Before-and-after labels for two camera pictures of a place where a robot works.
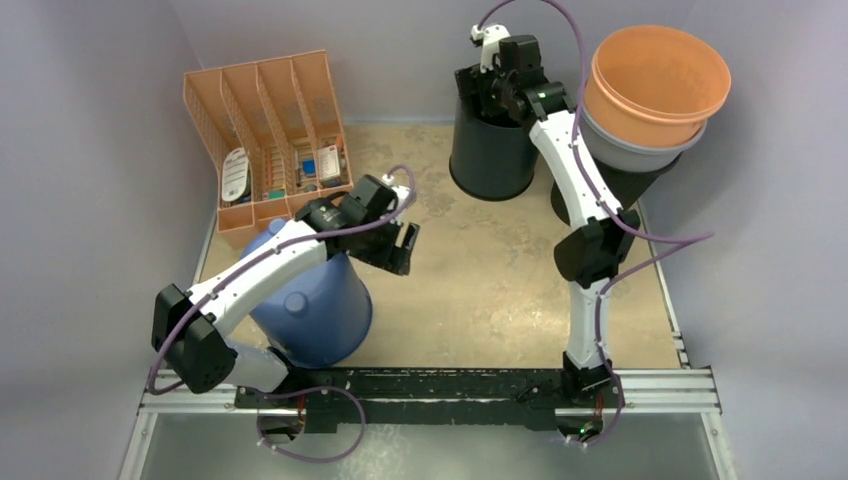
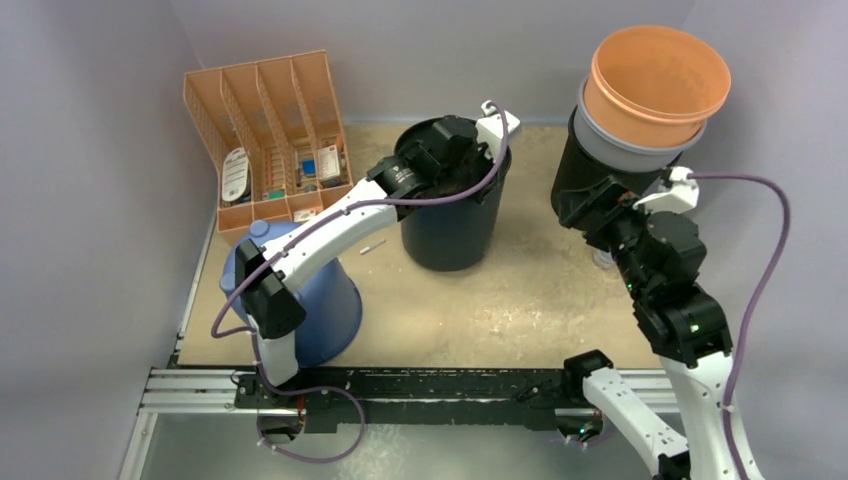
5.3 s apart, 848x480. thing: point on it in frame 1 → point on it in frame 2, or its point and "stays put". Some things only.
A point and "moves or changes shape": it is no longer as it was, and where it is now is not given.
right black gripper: x=482 y=89 → x=597 y=204
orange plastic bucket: x=654 y=85 stays put
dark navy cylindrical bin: x=489 y=159 moves or changes shape
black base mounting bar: x=328 y=397 stays put
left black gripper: x=393 y=256 → x=485 y=161
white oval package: x=234 y=175 stays put
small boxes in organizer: x=321 y=167 stays put
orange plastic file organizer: x=275 y=137 stays put
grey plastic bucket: x=637 y=158 stays put
